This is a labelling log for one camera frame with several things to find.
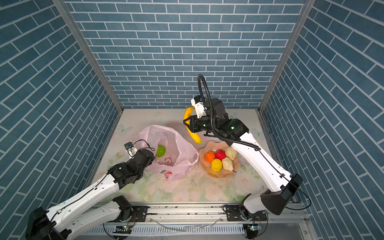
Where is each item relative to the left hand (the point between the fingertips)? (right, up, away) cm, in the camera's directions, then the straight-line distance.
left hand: (146, 155), depth 81 cm
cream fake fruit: (+47, +1, +4) cm, 48 cm away
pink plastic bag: (+19, +2, -6) cm, 20 cm away
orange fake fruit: (+35, -2, +6) cm, 36 cm away
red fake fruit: (+41, -1, +8) cm, 42 cm away
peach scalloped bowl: (+32, -8, +7) cm, 34 cm away
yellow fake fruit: (+39, -6, +3) cm, 39 cm away
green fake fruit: (+5, 0, +10) cm, 11 cm away
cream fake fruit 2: (+45, -5, +3) cm, 46 cm away
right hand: (+22, +20, -15) cm, 33 cm away
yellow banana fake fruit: (+27, +12, -14) cm, 33 cm away
